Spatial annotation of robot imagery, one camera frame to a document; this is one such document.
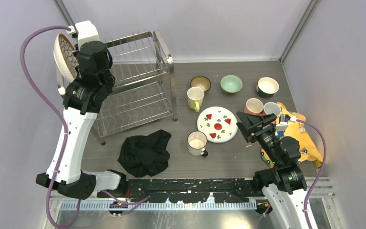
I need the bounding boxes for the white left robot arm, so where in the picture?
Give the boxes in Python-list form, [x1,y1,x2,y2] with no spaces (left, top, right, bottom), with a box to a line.
[36,21,127,199]

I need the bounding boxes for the watermelon pattern plate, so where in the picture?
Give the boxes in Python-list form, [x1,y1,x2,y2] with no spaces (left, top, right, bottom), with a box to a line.
[196,106,238,143]

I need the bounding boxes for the black cloth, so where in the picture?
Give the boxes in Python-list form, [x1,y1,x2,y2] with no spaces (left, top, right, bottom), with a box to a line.
[118,130,172,178]

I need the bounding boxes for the light green mug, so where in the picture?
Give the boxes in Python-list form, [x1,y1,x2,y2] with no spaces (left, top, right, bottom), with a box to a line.
[187,87,204,112]

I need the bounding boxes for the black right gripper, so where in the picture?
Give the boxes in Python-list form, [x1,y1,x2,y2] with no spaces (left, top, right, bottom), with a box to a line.
[235,111,281,164]

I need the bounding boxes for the yellow cartoon cloth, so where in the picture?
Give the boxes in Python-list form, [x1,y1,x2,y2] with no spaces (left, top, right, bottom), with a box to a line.
[261,102,323,168]

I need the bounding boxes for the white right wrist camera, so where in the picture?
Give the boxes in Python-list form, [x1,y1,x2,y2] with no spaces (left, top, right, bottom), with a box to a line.
[275,114,297,132]

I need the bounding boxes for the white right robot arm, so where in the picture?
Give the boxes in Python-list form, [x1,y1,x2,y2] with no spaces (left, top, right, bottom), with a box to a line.
[236,112,317,229]

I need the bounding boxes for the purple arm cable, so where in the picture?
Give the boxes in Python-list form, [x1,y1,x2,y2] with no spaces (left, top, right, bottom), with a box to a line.
[20,26,151,229]
[262,118,327,229]

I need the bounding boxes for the brown bowl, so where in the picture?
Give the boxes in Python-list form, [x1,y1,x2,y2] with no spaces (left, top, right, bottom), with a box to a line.
[190,75,211,92]

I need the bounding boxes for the metal dish rack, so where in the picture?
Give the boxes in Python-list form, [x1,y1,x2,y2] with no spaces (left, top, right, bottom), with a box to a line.
[56,31,179,146]

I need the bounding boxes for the white ribbed mug black handle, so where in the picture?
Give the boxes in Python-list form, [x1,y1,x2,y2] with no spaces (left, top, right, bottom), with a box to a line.
[187,131,208,158]

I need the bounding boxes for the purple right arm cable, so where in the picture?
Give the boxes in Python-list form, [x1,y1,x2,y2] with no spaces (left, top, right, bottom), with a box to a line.
[262,118,327,229]

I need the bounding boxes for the mint green bowl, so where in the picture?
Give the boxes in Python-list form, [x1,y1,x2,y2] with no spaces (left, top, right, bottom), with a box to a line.
[220,75,243,94]

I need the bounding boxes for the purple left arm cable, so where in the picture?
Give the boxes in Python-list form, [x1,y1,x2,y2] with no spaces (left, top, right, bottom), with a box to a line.
[20,26,151,229]

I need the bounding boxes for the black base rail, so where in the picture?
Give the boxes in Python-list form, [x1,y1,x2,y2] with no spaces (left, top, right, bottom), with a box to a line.
[108,178,266,204]

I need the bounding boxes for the flower pattern brown-rim plate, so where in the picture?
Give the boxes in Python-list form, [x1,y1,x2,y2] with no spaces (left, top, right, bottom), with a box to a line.
[53,33,79,83]

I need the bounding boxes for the dark blue bowl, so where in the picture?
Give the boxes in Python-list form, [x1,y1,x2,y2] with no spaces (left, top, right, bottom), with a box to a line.
[256,77,280,98]

